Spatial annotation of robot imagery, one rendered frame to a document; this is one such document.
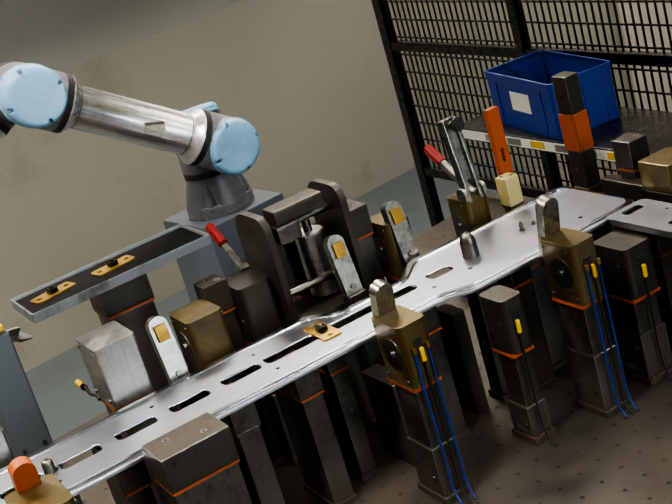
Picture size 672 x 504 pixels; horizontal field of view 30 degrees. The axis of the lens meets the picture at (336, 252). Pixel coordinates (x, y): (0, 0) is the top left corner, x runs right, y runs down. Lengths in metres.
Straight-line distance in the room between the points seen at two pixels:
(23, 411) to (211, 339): 0.37
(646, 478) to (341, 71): 4.16
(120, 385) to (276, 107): 3.75
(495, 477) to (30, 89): 1.10
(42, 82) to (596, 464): 1.21
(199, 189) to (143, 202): 2.83
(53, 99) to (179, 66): 3.21
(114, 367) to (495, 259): 0.72
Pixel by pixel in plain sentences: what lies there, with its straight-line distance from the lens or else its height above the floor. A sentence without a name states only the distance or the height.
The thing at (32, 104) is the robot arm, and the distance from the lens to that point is 2.40.
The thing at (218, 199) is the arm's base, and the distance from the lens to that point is 2.70.
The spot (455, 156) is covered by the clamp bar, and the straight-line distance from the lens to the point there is 2.51.
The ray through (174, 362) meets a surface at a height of 1.02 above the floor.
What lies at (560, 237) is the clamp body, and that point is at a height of 1.05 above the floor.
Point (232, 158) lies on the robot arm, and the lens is 2.55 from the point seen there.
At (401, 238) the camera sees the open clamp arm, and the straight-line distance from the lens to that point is 2.46.
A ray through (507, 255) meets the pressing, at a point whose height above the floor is 1.00.
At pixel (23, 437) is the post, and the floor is 0.95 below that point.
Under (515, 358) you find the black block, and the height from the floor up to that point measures 0.88.
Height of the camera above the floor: 1.88
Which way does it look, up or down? 20 degrees down
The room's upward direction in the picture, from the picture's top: 17 degrees counter-clockwise
